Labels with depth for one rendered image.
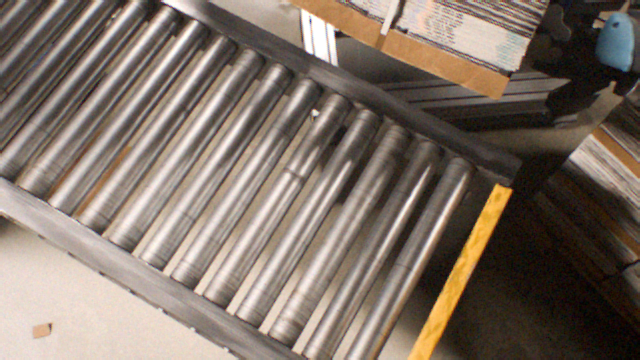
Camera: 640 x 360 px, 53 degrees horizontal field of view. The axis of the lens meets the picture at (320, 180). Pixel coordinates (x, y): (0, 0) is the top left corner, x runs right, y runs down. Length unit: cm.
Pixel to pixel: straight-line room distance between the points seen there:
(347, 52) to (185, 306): 110
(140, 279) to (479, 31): 67
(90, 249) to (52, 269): 90
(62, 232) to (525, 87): 136
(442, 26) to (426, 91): 98
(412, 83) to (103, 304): 110
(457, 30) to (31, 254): 151
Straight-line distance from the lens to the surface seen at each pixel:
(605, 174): 160
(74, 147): 126
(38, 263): 208
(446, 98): 193
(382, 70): 196
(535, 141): 220
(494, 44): 94
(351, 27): 99
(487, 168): 121
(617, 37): 103
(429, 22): 95
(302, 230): 113
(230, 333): 109
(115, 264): 115
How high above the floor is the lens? 188
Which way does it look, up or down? 68 degrees down
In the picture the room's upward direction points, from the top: 4 degrees clockwise
